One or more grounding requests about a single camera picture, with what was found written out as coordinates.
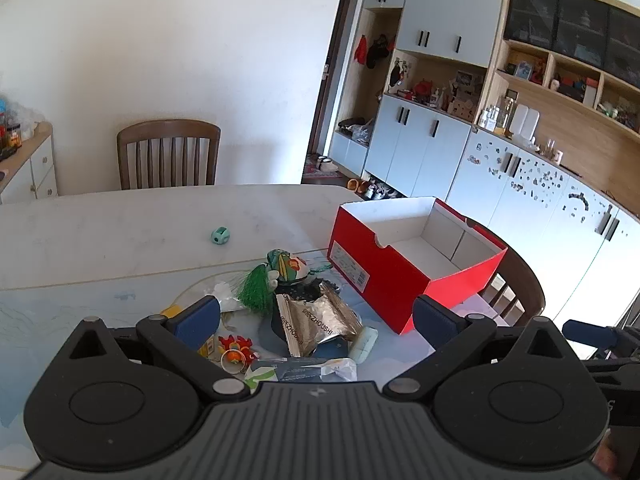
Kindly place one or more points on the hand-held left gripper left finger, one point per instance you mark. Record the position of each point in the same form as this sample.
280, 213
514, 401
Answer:
197, 320

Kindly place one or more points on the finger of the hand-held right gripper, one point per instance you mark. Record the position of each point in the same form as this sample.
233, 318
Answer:
587, 332
617, 371

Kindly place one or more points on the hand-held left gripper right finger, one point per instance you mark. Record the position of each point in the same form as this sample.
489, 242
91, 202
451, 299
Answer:
437, 319

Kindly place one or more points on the red shoe box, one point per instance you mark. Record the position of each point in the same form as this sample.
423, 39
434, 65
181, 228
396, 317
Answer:
370, 265

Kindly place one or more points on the small green toy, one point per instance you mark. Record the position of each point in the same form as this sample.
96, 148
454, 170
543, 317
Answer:
220, 235

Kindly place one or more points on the white and grey packet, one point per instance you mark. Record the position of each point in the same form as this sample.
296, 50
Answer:
300, 372

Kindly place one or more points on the clear bag of black pieces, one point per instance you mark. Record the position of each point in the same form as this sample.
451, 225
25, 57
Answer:
312, 291

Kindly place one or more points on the wooden slat-back chair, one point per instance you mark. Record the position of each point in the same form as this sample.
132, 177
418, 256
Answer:
520, 285
167, 155

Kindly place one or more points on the colourful toy with green tassel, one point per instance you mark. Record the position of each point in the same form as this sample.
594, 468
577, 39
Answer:
282, 265

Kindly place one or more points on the pale blue table mat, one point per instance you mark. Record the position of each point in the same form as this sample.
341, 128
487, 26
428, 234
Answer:
60, 320

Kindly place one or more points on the row of shoes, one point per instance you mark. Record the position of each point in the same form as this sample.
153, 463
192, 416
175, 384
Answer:
381, 190

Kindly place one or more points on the white cabinet with stickers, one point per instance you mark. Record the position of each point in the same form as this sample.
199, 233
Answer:
540, 200

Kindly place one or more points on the pair of orange slippers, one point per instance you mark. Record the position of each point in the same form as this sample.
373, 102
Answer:
356, 185

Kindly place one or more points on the patterned rug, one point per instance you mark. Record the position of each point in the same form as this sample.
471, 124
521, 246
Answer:
320, 175

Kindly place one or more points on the drinking glasses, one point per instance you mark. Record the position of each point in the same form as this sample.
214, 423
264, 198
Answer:
552, 149

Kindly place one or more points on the low white bench cabinet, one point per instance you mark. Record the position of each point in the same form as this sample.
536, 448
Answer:
347, 152

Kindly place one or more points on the pair of white slippers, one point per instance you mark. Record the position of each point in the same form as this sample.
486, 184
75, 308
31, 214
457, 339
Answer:
327, 163

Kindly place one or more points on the bags on bench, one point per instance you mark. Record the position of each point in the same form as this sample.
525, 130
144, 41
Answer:
356, 129

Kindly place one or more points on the group of bottles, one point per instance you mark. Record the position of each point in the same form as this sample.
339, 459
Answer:
492, 116

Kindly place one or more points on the pair of white canisters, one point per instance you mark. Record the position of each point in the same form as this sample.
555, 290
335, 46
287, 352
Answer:
525, 122

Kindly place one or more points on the white sideboard with wooden top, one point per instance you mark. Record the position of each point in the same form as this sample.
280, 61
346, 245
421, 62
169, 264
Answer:
30, 170

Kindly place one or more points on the clutter of shelf ornaments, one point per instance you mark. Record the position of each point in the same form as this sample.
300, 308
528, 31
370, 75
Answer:
435, 87

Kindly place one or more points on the row of open-shelf items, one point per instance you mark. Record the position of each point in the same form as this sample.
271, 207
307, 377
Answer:
575, 85

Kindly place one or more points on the brown door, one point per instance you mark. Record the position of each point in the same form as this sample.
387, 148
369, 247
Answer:
330, 75

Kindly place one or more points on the clutter of bottles and toys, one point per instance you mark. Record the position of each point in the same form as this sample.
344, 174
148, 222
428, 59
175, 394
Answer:
10, 130

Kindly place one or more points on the black hanging bag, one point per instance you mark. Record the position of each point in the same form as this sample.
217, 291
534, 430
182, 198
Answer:
377, 52

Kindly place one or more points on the red hanging garment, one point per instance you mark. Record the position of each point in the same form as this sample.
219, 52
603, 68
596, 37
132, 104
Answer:
360, 50

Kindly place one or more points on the dark glass-door cabinet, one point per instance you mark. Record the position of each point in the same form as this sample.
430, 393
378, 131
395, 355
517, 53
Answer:
570, 20

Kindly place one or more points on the white wall cabinet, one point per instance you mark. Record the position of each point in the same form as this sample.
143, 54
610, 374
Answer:
450, 15

